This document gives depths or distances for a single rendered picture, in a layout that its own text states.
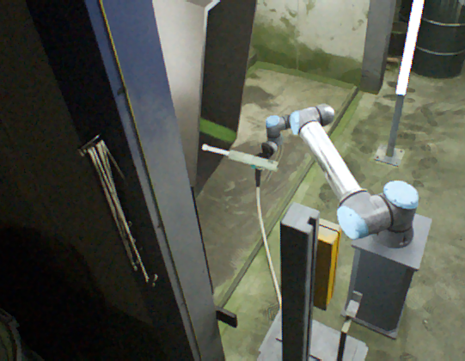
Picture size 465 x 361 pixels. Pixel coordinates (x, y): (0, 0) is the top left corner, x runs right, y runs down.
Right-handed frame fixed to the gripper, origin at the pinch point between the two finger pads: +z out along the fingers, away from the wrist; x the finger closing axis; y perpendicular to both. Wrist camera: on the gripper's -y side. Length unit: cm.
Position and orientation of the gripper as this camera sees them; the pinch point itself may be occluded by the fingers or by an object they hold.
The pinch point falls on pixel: (257, 166)
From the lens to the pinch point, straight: 255.8
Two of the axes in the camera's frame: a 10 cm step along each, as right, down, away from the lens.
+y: -0.8, 8.3, 5.6
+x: -9.4, -2.4, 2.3
